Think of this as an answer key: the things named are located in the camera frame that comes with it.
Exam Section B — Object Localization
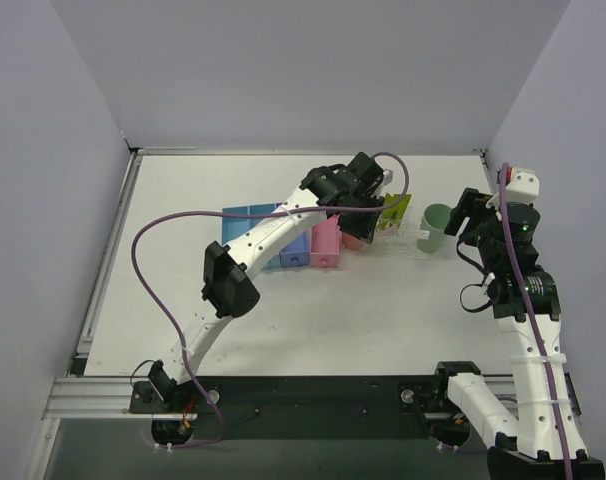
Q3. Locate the yellow green toothpaste tube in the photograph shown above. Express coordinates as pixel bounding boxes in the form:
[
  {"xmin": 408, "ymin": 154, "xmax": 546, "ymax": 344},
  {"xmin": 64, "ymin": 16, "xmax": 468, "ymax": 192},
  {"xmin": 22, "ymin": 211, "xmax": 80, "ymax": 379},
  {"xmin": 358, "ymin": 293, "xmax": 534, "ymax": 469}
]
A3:
[
  {"xmin": 388, "ymin": 194, "xmax": 412, "ymax": 229},
  {"xmin": 377, "ymin": 193, "xmax": 399, "ymax": 232}
]

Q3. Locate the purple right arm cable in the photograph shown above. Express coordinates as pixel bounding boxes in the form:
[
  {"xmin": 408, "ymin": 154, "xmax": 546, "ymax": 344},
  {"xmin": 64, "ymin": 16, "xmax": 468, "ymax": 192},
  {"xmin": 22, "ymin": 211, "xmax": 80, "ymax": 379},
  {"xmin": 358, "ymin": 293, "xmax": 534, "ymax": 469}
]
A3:
[{"xmin": 432, "ymin": 161, "xmax": 574, "ymax": 480}]

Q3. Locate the pink drawer box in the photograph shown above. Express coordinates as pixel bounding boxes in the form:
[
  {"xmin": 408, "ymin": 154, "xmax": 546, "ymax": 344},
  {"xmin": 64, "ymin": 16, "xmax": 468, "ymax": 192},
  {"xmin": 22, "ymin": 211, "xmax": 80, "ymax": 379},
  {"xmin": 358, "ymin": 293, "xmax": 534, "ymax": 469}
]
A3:
[{"xmin": 310, "ymin": 216, "xmax": 341, "ymax": 269}]

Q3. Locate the aluminium frame rail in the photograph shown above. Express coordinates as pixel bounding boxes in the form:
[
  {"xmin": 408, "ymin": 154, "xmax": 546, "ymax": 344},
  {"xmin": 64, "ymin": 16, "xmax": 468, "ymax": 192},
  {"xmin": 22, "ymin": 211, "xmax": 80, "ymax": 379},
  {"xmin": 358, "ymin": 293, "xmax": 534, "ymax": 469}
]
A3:
[{"xmin": 42, "ymin": 371, "xmax": 582, "ymax": 426}]

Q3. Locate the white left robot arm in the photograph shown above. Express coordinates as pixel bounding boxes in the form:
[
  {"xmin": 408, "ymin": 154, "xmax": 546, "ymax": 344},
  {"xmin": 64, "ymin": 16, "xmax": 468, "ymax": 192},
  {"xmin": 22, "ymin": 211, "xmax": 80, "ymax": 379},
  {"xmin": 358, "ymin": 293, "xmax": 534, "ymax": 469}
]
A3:
[{"xmin": 148, "ymin": 152, "xmax": 393, "ymax": 412}]

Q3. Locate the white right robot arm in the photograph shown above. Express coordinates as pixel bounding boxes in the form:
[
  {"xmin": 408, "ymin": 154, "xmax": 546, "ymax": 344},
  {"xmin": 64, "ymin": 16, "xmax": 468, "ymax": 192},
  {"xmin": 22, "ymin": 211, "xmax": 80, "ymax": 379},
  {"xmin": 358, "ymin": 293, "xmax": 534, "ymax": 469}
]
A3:
[{"xmin": 438, "ymin": 188, "xmax": 605, "ymax": 479}]

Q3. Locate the purple drawer box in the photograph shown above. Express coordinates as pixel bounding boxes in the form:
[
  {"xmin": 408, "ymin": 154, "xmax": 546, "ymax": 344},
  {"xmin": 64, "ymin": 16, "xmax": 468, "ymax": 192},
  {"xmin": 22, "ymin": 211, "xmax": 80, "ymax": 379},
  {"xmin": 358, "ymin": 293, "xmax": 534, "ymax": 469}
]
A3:
[{"xmin": 279, "ymin": 231, "xmax": 310, "ymax": 269}]

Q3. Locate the green plastic cup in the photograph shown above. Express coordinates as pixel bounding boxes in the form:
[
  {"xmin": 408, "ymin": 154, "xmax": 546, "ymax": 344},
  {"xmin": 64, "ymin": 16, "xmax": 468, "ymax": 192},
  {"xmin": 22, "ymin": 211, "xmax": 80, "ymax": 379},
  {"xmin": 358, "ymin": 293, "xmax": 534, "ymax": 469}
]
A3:
[{"xmin": 417, "ymin": 203, "xmax": 452, "ymax": 254}]

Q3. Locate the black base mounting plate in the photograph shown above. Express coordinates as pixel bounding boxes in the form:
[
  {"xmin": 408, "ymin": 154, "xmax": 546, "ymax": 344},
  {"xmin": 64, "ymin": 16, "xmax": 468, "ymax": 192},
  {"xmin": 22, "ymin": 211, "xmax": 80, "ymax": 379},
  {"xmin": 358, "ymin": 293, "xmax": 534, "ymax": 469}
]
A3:
[{"xmin": 129, "ymin": 375, "xmax": 472, "ymax": 445}]

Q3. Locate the clear textured oval tray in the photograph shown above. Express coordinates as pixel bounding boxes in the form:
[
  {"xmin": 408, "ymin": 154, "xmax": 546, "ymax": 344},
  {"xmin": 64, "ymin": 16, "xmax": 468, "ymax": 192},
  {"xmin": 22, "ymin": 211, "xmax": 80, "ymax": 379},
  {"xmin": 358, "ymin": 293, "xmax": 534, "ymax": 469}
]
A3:
[{"xmin": 361, "ymin": 207, "xmax": 452, "ymax": 261}]

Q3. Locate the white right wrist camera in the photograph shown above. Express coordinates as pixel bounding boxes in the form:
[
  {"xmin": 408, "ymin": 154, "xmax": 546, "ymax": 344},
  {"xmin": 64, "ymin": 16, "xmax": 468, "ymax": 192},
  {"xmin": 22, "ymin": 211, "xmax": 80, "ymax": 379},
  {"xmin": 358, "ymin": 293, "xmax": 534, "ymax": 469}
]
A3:
[{"xmin": 504, "ymin": 166, "xmax": 540, "ymax": 205}]

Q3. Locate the orange plastic cup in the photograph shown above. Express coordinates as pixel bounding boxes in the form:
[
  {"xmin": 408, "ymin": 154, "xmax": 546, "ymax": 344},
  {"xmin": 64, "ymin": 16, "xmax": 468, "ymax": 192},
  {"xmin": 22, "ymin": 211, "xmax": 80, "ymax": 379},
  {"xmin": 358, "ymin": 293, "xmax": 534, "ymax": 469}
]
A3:
[{"xmin": 342, "ymin": 233, "xmax": 366, "ymax": 251}]

